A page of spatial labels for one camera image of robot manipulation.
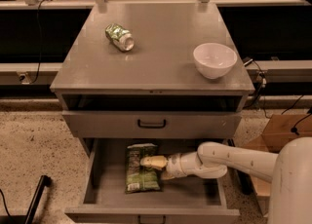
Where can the open grey middle drawer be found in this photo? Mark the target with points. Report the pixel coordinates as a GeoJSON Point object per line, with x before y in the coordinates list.
{"type": "Point", "coordinates": [188, 200]}

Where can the green jalapeno chip bag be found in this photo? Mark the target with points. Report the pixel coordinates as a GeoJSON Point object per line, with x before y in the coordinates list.
{"type": "Point", "coordinates": [138, 177]}

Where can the brown cardboard box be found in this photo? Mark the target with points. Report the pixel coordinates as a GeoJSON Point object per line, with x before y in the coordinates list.
{"type": "Point", "coordinates": [280, 130]}

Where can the crushed green soda can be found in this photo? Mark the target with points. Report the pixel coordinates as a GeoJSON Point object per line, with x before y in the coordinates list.
{"type": "Point", "coordinates": [120, 37]}

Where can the black drawer handle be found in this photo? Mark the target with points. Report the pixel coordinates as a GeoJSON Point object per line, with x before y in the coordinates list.
{"type": "Point", "coordinates": [150, 125]}

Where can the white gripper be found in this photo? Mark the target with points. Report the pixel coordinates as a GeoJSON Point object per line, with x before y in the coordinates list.
{"type": "Point", "coordinates": [173, 166]}

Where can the closed grey upper drawer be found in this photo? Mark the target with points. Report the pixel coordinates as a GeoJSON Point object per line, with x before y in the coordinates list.
{"type": "Point", "coordinates": [123, 124]}

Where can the grey metal drawer cabinet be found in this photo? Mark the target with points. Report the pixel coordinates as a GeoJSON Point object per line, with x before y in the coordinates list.
{"type": "Point", "coordinates": [158, 73]}

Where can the white ceramic bowl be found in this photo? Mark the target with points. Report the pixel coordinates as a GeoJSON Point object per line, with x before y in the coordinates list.
{"type": "Point", "coordinates": [214, 60]}

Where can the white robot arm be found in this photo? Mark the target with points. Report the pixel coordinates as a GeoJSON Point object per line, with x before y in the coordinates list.
{"type": "Point", "coordinates": [288, 172]}

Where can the black metal leg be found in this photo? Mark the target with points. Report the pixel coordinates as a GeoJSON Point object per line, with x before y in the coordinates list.
{"type": "Point", "coordinates": [44, 181]}

